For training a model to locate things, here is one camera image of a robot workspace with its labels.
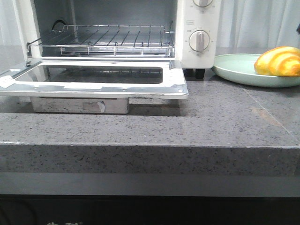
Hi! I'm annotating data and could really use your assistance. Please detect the light green round plate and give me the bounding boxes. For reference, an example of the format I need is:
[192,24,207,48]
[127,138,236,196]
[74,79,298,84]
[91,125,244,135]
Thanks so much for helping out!
[212,53,300,88]

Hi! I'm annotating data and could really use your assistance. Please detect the lower oven timer knob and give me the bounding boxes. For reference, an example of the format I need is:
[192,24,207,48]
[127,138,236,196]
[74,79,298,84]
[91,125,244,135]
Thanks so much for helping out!
[189,30,210,52]

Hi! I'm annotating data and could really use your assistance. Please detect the dark cabinet under counter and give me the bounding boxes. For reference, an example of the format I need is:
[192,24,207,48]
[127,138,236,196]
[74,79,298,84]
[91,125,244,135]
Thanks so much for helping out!
[0,172,300,225]

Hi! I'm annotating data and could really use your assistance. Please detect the glass oven door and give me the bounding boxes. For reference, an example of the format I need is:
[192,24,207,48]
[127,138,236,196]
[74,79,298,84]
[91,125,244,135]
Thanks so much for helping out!
[0,58,188,99]

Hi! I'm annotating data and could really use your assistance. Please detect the upper oven temperature knob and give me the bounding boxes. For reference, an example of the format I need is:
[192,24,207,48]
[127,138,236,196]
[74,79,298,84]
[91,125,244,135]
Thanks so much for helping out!
[193,0,212,8]

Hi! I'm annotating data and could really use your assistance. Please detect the metal wire oven rack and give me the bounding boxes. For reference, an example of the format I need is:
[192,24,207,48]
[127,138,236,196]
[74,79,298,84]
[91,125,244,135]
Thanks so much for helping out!
[27,24,175,58]

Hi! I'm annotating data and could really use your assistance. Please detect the metal oven door handle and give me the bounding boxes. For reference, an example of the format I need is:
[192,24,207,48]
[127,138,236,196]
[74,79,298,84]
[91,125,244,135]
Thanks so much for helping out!
[30,97,129,114]

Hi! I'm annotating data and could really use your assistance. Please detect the yellow striped croissant bread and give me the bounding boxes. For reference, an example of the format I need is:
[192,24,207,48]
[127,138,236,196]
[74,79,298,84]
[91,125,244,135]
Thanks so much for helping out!
[254,46,300,77]

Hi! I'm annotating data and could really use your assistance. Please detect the white Toshiba toaster oven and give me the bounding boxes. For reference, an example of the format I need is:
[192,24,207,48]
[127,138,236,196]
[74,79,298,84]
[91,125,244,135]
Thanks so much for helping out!
[12,0,223,79]

